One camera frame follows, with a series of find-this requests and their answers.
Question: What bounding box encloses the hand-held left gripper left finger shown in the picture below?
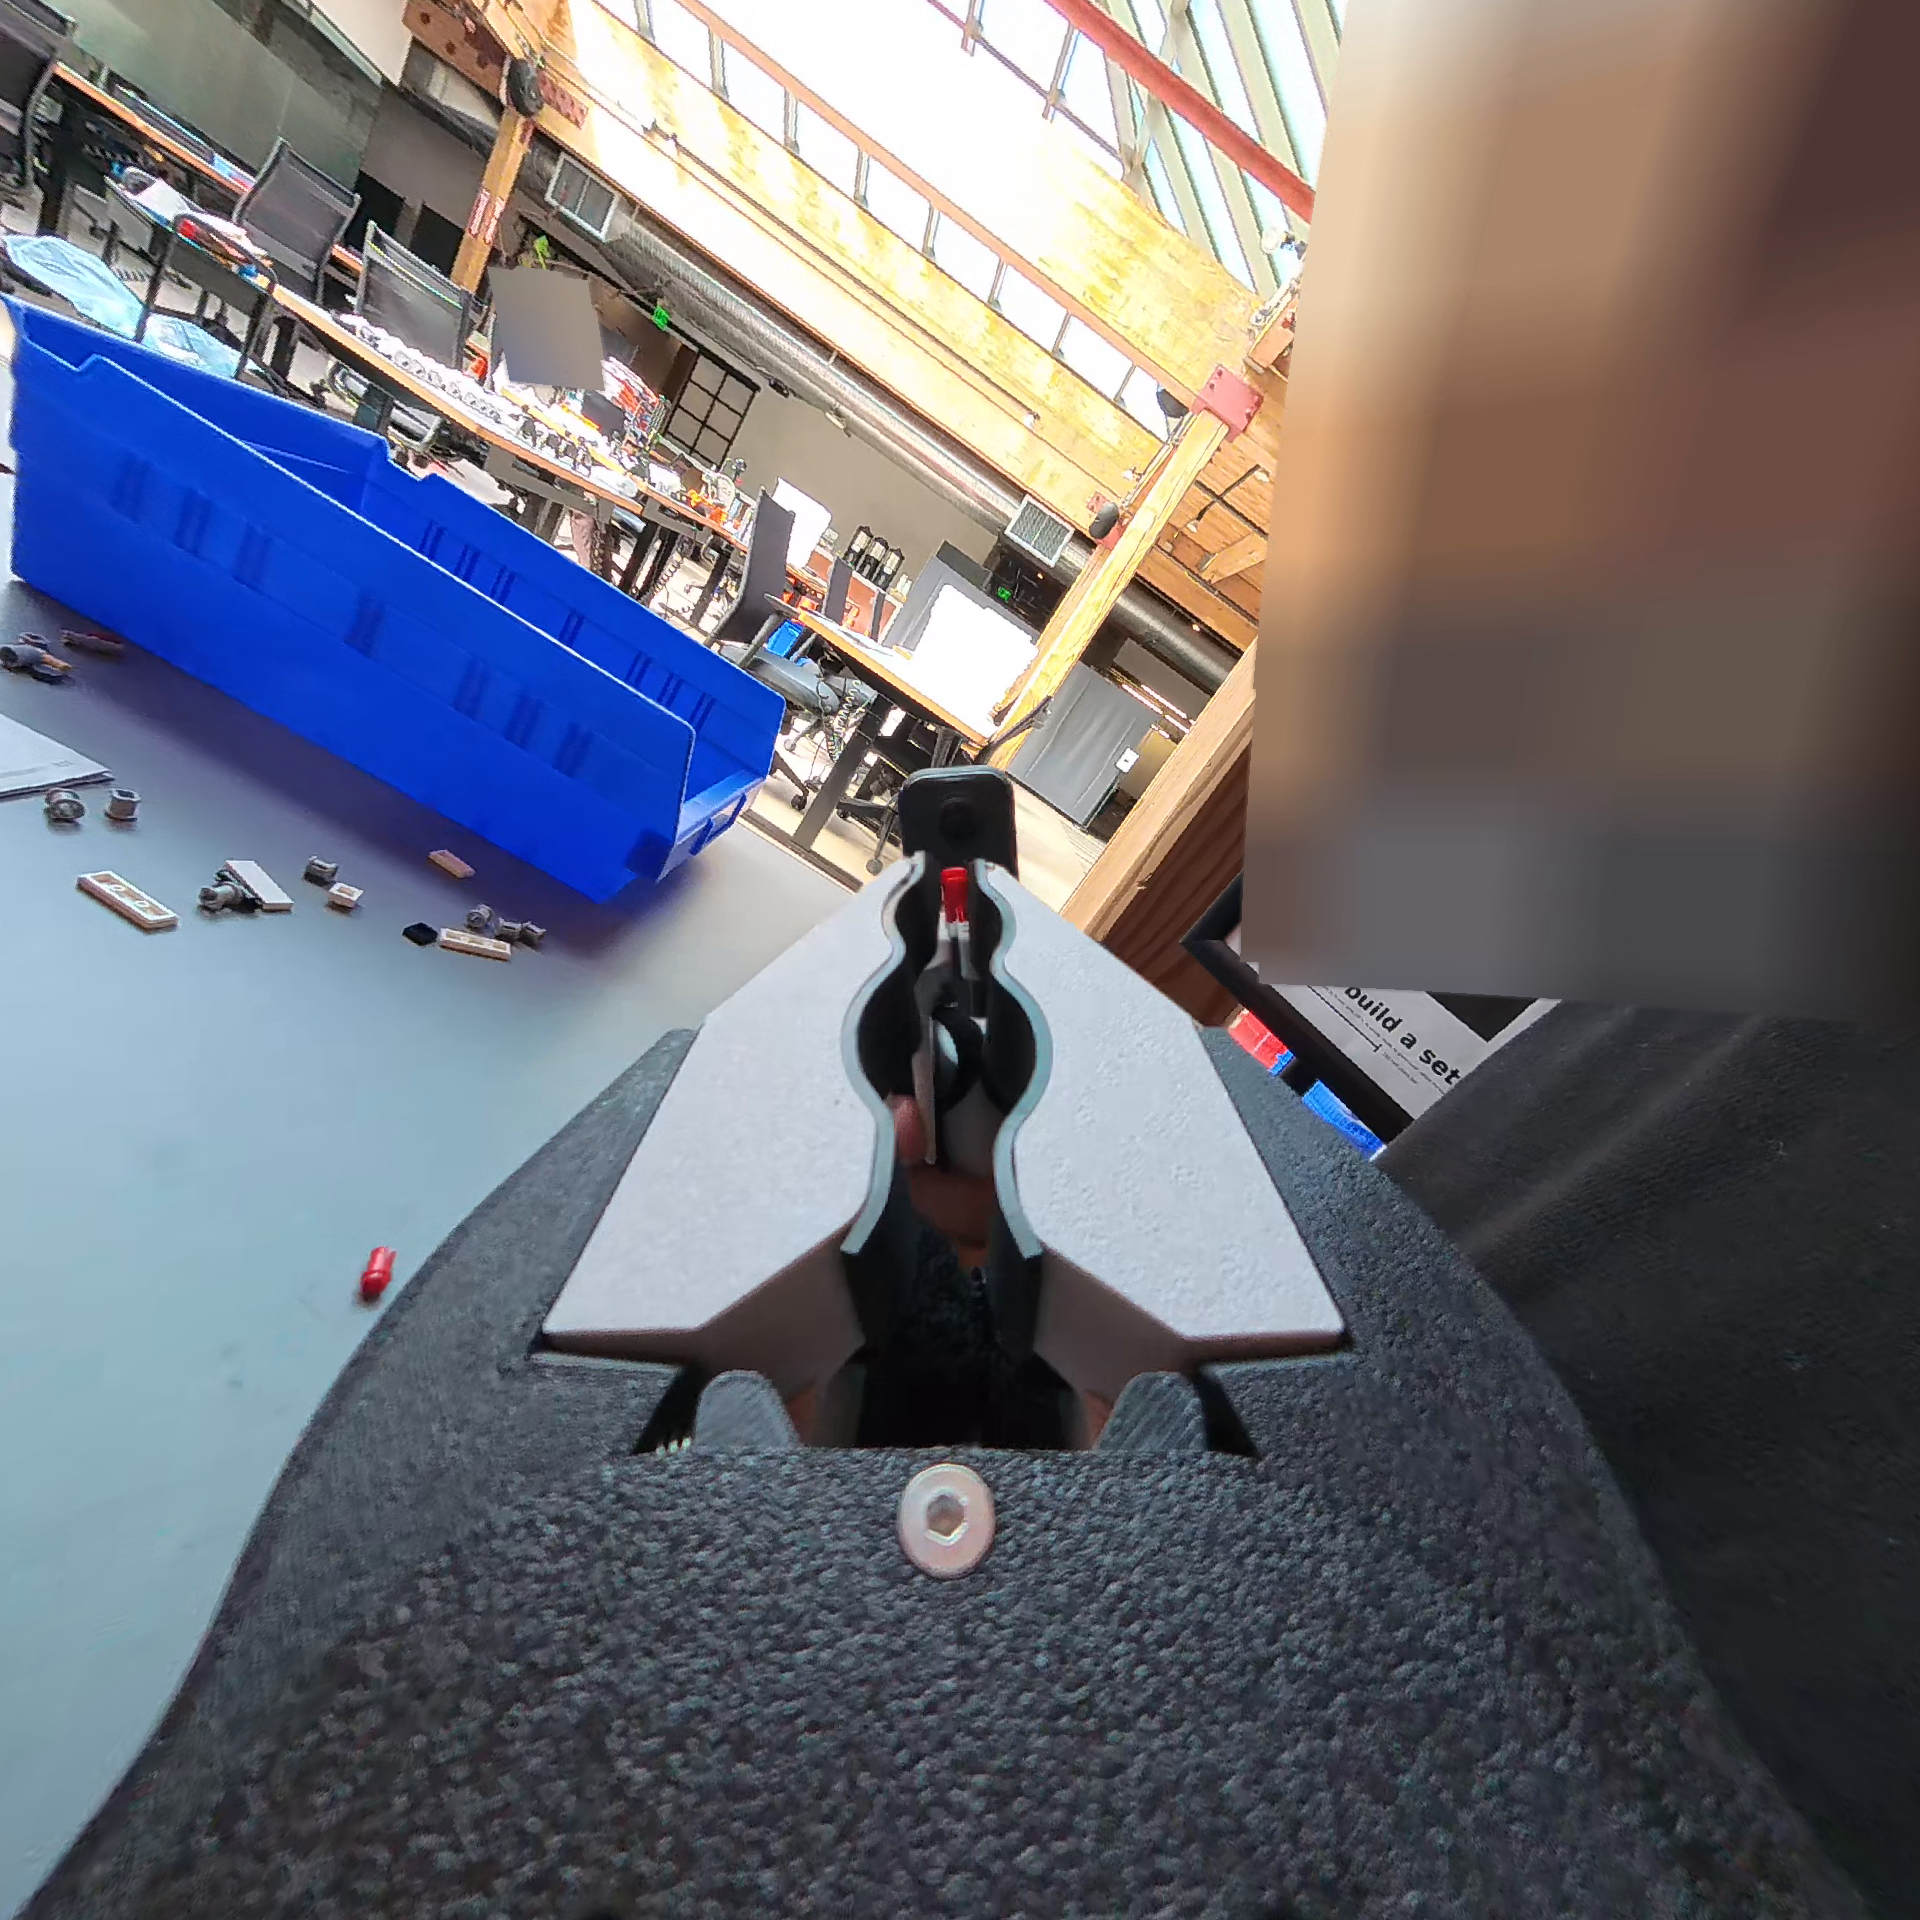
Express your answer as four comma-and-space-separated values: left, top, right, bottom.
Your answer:
536, 858, 920, 1450

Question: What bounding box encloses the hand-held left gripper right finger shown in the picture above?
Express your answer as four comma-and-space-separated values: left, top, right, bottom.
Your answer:
974, 862, 1348, 1450

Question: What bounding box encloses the lego instruction booklet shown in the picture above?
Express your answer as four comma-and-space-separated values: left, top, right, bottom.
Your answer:
0, 708, 117, 801

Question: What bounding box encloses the person's right hand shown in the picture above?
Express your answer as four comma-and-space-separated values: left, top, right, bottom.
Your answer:
883, 1093, 995, 1250

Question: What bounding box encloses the wooden top desk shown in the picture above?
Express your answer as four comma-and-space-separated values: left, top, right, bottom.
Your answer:
786, 604, 1004, 865

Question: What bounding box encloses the black white printed sign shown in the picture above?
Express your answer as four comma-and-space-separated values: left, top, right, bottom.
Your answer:
1182, 870, 1565, 1161

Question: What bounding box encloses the person's dark clothing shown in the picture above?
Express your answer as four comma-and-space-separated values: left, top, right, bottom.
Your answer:
1375, 995, 1920, 1920

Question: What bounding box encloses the blue plastic bin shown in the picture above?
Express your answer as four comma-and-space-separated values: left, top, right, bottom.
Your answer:
0, 292, 791, 906

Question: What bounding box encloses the black mesh office chair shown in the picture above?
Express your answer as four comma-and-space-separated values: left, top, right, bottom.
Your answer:
356, 222, 490, 408
224, 138, 366, 354

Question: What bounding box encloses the light blue plastic bag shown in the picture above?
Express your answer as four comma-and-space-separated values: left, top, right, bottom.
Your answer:
0, 232, 149, 340

